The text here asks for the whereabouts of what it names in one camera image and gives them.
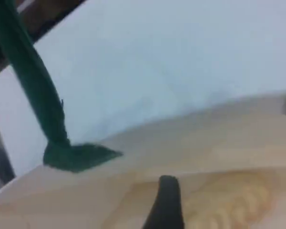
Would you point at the long ridged golden bread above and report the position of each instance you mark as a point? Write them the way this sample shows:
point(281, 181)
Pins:
point(228, 202)

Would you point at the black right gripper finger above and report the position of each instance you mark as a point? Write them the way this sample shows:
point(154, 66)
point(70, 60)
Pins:
point(166, 207)

